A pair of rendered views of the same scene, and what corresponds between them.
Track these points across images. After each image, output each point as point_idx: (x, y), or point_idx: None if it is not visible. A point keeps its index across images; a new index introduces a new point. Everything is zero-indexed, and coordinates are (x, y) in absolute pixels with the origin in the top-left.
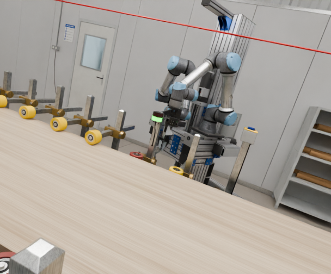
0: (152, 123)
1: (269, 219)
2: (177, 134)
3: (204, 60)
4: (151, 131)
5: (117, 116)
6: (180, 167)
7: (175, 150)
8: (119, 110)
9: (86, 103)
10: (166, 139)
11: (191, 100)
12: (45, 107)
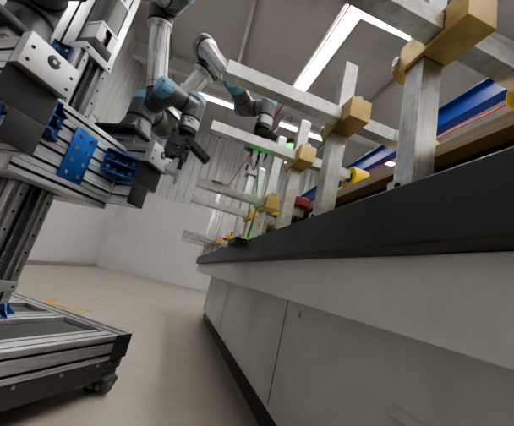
0: (44, 68)
1: None
2: (86, 130)
3: (215, 42)
4: (12, 92)
5: (308, 133)
6: (240, 209)
7: (79, 173)
8: (310, 123)
9: (354, 84)
10: (186, 161)
11: (244, 117)
12: (486, 38)
